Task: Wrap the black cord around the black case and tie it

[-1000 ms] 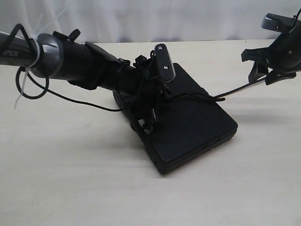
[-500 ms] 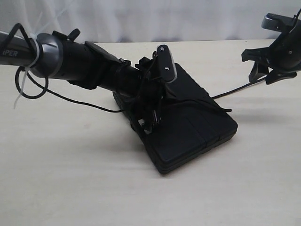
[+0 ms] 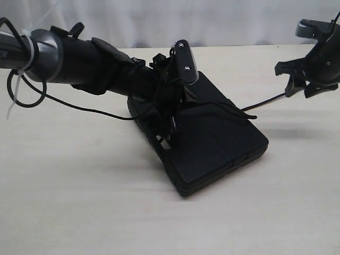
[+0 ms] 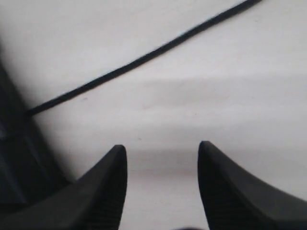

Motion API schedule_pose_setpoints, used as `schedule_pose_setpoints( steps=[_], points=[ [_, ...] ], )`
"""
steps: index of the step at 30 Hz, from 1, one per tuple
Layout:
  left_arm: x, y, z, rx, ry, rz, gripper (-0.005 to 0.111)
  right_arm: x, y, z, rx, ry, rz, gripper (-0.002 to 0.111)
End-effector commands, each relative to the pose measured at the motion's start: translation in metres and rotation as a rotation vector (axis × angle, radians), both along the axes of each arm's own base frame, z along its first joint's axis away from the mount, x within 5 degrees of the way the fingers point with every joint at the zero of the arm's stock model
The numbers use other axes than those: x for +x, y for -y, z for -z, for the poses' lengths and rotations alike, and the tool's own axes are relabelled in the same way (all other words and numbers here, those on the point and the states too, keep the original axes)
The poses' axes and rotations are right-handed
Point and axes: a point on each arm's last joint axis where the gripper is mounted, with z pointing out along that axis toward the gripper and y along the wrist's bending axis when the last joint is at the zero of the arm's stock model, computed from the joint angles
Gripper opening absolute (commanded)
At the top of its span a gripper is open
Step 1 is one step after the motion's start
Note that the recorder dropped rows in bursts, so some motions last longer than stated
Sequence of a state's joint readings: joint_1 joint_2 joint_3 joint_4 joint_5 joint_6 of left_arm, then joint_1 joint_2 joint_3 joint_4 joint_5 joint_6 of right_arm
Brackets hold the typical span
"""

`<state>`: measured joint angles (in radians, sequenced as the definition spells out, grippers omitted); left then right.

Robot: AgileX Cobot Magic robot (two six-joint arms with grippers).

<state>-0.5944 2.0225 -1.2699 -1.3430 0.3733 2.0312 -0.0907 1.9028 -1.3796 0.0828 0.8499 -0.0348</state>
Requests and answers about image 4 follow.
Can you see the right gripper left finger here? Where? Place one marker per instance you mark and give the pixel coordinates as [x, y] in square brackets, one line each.
[94, 202]

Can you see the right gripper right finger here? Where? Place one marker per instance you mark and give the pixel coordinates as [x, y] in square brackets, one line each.
[234, 199]

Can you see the black plastic carrying case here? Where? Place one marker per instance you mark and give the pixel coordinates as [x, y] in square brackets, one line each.
[29, 173]

